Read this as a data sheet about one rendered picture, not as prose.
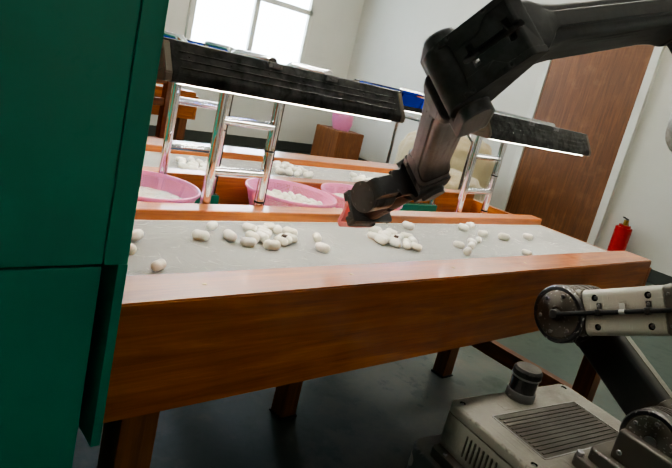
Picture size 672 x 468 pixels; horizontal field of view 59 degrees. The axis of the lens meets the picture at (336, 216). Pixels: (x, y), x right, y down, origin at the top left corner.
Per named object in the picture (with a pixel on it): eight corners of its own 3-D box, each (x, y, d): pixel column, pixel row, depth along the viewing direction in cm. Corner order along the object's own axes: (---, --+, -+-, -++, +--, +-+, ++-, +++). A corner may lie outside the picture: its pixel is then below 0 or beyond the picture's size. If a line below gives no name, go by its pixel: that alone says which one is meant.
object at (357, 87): (404, 123, 144) (412, 94, 143) (162, 80, 103) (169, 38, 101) (382, 117, 150) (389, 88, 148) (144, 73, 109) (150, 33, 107)
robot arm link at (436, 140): (506, 101, 65) (463, 20, 68) (458, 121, 65) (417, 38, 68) (450, 196, 107) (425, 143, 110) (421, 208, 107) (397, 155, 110)
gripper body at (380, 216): (340, 193, 116) (365, 178, 110) (378, 195, 122) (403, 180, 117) (348, 224, 114) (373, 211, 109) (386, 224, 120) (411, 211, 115)
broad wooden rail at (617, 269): (633, 311, 203) (652, 260, 199) (89, 427, 83) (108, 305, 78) (600, 296, 211) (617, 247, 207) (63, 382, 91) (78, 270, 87)
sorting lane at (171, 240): (613, 259, 208) (615, 253, 208) (75, 298, 88) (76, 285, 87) (539, 230, 230) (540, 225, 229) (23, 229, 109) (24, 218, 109)
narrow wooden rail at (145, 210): (533, 246, 231) (542, 219, 228) (19, 262, 111) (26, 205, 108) (521, 241, 235) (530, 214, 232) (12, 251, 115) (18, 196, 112)
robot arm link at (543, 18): (523, 64, 57) (477, -22, 59) (445, 133, 68) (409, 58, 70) (753, 24, 79) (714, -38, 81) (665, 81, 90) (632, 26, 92)
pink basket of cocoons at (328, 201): (345, 231, 179) (352, 201, 177) (298, 243, 156) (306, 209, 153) (273, 204, 190) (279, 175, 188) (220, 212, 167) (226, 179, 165)
